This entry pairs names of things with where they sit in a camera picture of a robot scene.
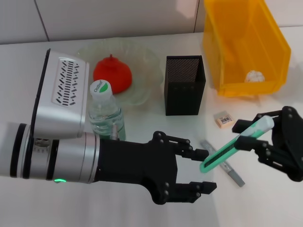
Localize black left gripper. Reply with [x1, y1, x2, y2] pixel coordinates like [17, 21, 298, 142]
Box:
[94, 131, 217, 205]

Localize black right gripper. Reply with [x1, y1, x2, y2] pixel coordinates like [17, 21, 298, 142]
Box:
[232, 105, 303, 183]

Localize green utility knife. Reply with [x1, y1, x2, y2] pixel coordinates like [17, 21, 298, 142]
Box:
[199, 115, 275, 174]

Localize beige eraser with barcode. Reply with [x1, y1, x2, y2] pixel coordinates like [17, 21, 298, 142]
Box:
[214, 111, 235, 130]

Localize white paper ball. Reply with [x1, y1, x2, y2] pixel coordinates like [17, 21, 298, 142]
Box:
[245, 70, 265, 83]

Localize clear water bottle green label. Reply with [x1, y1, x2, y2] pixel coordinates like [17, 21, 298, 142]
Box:
[89, 79, 127, 142]

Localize orange fruit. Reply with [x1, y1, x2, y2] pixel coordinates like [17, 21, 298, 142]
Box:
[93, 54, 133, 94]

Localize silver grey marker pen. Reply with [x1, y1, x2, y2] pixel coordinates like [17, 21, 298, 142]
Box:
[200, 139, 246, 188]

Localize black mesh pen holder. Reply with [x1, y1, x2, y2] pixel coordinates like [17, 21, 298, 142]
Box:
[164, 55, 206, 116]

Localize clear green glass fruit plate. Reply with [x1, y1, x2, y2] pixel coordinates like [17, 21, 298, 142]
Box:
[75, 39, 164, 106]

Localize yellow plastic bin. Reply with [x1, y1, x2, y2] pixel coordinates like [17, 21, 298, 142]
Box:
[202, 0, 292, 97]

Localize metal left wrist connector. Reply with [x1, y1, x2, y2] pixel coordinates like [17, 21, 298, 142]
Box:
[111, 124, 119, 142]

